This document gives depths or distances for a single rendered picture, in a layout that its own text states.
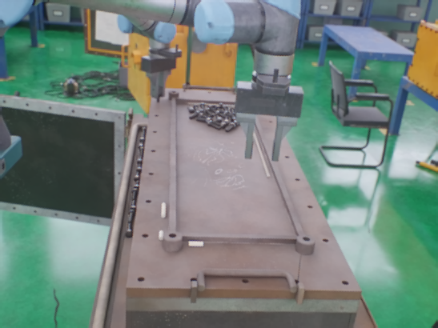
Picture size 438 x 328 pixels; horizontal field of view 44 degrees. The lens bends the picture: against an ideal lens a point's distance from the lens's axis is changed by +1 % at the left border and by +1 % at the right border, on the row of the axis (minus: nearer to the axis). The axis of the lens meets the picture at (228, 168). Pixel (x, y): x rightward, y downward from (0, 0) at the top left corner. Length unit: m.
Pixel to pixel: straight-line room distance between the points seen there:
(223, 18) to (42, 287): 2.57
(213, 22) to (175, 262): 0.47
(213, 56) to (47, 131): 1.80
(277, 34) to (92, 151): 1.53
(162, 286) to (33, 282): 2.37
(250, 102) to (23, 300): 2.40
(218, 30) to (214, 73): 3.03
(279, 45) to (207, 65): 2.96
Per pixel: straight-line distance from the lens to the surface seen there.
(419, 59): 5.73
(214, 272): 1.06
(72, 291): 3.26
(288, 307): 1.09
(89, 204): 2.53
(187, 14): 1.07
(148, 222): 1.23
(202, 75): 3.99
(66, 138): 2.43
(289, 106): 1.06
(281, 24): 1.01
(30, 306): 3.20
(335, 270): 1.14
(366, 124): 5.05
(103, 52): 5.54
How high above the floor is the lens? 1.99
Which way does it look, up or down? 25 degrees down
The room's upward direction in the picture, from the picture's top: 6 degrees clockwise
